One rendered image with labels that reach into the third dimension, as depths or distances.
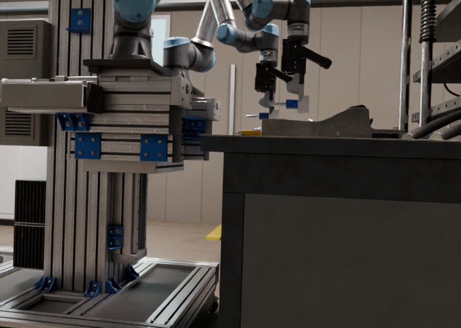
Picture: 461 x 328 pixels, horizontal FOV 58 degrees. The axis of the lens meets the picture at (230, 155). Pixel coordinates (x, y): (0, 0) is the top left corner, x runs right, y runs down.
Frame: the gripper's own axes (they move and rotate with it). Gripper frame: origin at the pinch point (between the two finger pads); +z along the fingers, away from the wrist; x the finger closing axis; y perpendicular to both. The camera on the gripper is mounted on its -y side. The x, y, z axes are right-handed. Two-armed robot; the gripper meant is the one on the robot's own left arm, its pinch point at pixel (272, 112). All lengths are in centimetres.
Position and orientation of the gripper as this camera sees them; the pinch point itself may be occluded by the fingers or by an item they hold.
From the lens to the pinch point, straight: 173.3
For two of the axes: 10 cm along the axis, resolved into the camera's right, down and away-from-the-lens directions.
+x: -1.8, 0.0, -9.8
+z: -0.3, 10.0, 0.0
